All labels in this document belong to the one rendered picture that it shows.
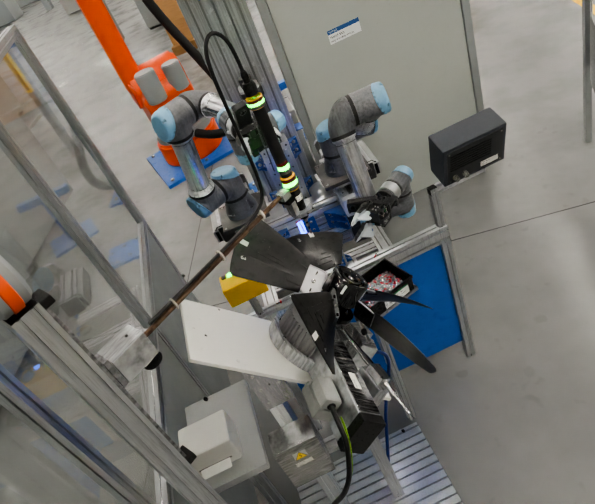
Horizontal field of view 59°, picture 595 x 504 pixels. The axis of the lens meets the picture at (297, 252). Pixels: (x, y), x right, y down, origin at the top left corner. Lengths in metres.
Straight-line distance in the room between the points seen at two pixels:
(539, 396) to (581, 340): 0.37
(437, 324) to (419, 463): 0.63
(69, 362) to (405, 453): 1.73
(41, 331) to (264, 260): 0.69
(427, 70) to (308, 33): 0.83
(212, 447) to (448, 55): 2.80
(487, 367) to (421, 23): 2.03
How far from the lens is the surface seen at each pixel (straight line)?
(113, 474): 1.45
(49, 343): 1.12
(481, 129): 2.09
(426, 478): 2.48
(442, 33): 3.63
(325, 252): 1.78
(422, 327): 2.59
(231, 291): 2.03
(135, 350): 1.23
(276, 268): 1.56
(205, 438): 1.78
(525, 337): 2.93
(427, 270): 2.37
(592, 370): 2.81
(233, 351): 1.52
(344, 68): 3.40
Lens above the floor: 2.29
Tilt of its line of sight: 37 degrees down
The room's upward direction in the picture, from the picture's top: 25 degrees counter-clockwise
